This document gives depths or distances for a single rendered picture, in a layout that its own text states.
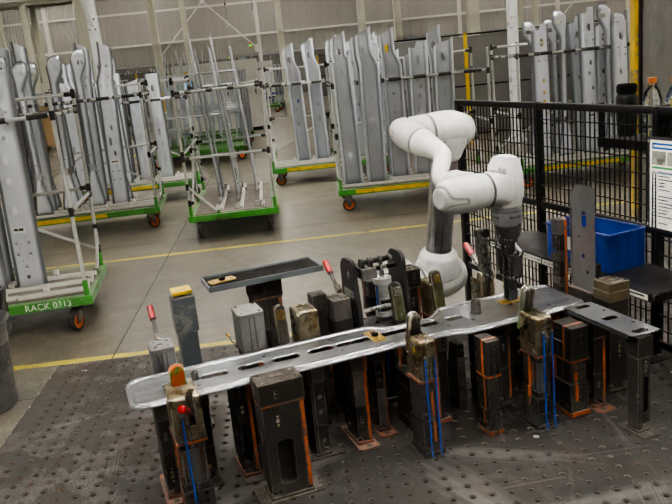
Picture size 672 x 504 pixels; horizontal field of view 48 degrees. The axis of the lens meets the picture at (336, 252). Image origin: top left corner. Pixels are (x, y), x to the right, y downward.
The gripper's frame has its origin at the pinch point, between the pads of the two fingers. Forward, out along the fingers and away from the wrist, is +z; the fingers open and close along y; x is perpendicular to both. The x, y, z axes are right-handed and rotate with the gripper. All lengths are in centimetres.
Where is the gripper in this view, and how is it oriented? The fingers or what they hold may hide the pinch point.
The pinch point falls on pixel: (510, 288)
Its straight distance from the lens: 239.0
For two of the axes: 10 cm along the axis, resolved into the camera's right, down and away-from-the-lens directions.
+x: 9.3, -1.8, 3.2
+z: 1.0, 9.6, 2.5
